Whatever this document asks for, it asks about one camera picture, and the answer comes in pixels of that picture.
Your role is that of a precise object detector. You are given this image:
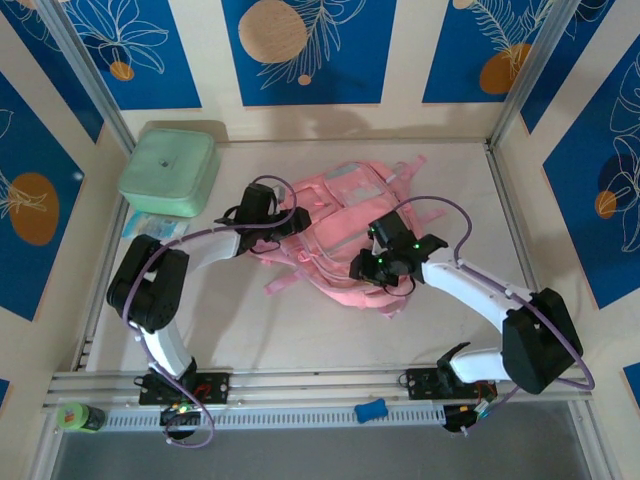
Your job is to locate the pink student backpack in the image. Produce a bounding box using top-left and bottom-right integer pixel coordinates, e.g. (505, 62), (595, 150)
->
(262, 154), (447, 321)

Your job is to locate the blue and white tissue pack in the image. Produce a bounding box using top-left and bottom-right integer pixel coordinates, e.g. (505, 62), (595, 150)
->
(121, 209), (192, 240)

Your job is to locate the mint green square case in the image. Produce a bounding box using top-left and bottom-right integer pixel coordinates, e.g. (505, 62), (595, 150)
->
(116, 127), (222, 219)

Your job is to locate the green tape roll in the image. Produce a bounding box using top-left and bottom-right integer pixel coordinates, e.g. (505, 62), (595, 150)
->
(55, 400), (107, 434)

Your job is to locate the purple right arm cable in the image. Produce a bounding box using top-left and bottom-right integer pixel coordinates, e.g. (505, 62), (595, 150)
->
(394, 195), (597, 437)

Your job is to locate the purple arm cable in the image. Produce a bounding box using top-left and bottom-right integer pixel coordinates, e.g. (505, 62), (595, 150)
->
(394, 195), (597, 437)
(121, 174), (302, 449)

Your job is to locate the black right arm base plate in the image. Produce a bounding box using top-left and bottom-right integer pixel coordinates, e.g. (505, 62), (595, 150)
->
(405, 365), (499, 402)

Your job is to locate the aluminium front rail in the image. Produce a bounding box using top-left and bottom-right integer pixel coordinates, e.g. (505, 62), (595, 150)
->
(41, 363), (587, 410)

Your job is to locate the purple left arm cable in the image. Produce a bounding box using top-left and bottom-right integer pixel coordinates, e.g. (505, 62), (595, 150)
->
(121, 174), (302, 449)

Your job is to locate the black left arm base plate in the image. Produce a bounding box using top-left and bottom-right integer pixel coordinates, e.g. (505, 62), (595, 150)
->
(138, 371), (233, 407)

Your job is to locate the white slotted cable duct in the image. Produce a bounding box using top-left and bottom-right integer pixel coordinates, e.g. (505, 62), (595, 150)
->
(101, 405), (447, 429)

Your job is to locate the aluminium left frame post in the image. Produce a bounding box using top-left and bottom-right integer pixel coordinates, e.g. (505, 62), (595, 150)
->
(36, 0), (140, 152)

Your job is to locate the aluminium frame post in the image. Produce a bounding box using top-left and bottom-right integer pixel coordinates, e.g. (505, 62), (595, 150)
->
(36, 0), (140, 152)
(486, 0), (572, 152)

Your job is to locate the aluminium right frame post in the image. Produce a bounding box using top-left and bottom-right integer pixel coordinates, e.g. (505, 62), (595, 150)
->
(486, 0), (572, 152)

